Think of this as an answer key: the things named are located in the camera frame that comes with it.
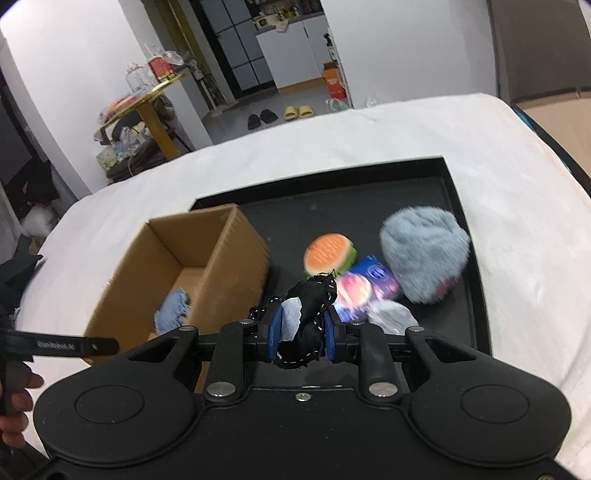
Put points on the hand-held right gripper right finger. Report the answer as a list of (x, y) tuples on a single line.
[(330, 339)]

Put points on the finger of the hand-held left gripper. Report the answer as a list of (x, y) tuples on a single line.
[(55, 345)]

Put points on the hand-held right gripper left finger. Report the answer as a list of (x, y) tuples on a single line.
[(275, 325)]

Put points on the black round coaster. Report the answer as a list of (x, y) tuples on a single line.
[(314, 323)]

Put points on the small clear plastic bag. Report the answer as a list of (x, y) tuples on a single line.
[(392, 317)]

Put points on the blue and pink packet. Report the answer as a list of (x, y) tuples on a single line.
[(376, 277)]

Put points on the brown cardboard box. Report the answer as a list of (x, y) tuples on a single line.
[(231, 258)]

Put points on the burger plush toy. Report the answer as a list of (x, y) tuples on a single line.
[(328, 256)]

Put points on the small blue knitted cloth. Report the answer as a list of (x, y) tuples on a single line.
[(171, 310)]

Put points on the grey-blue plush toy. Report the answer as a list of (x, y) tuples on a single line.
[(422, 251)]

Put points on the black shallow tray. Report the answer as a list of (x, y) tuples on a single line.
[(369, 198)]

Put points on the person's left hand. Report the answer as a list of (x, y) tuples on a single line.
[(21, 406)]

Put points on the black slipper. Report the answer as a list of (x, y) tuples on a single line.
[(268, 116), (254, 122)]

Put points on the pile of bags under table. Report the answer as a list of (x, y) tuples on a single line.
[(134, 152)]

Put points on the yellow slipper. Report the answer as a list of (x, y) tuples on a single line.
[(307, 111), (290, 113)]

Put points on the yellow round table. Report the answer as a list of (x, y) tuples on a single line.
[(157, 122)]

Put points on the crumpled clear plastic bag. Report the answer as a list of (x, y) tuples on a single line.
[(375, 100)]

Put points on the colourful clutter on table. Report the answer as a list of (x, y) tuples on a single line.
[(117, 104)]

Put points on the orange carton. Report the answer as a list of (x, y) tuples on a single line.
[(334, 83)]

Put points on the white kitchen cabinet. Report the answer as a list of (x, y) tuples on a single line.
[(291, 50)]

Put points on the dark panelled fridge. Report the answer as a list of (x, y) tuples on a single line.
[(235, 50)]

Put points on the glass jar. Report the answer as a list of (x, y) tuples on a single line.
[(137, 78)]

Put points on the red box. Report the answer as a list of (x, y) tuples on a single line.
[(161, 69)]

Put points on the spray bottle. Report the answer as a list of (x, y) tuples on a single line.
[(329, 46)]

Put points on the grey panel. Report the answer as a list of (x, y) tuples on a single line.
[(540, 46)]

